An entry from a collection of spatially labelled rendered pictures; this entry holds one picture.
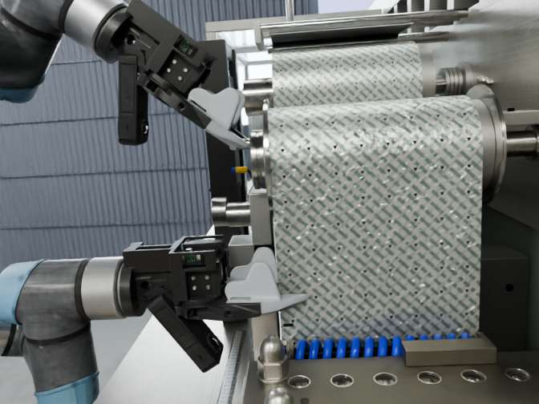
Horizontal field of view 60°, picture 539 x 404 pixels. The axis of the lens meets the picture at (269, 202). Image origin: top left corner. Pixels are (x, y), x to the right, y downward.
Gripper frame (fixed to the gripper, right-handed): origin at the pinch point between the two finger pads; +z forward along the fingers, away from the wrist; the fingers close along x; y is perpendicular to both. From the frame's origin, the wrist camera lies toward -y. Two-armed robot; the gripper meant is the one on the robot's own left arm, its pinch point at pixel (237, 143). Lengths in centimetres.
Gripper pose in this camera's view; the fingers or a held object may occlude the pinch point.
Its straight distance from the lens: 59.5
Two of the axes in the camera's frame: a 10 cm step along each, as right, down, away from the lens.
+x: 0.4, -1.9, 9.8
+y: 5.9, -7.9, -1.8
